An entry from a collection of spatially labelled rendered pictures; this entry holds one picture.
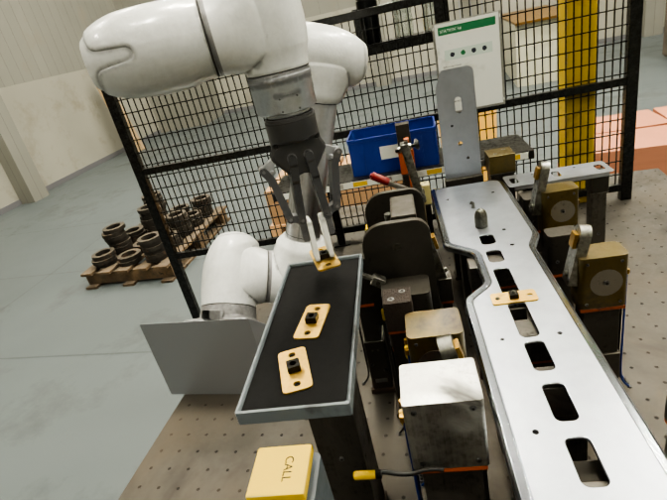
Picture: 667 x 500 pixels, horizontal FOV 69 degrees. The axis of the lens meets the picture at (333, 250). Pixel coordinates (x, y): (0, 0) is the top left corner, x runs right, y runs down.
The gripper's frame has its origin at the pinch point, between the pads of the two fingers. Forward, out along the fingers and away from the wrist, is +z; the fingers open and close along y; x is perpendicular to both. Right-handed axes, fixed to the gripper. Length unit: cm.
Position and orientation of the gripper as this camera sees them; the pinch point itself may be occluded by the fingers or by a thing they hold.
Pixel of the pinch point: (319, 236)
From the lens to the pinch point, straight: 79.1
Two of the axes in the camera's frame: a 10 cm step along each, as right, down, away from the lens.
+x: -2.4, -3.8, 8.9
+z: 2.1, 8.8, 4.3
